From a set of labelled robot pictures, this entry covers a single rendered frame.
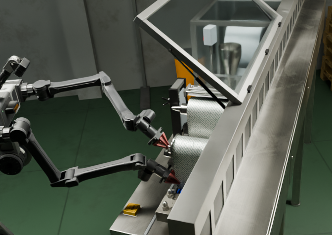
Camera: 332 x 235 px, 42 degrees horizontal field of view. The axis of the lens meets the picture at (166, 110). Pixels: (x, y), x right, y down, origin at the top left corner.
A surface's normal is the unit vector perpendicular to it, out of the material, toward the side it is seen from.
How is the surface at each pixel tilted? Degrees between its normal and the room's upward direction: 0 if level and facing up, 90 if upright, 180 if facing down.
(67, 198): 0
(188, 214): 0
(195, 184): 0
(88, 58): 90
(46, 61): 90
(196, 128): 92
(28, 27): 90
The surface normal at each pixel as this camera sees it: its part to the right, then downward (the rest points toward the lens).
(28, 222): -0.10, -0.87
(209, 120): -0.36, 0.51
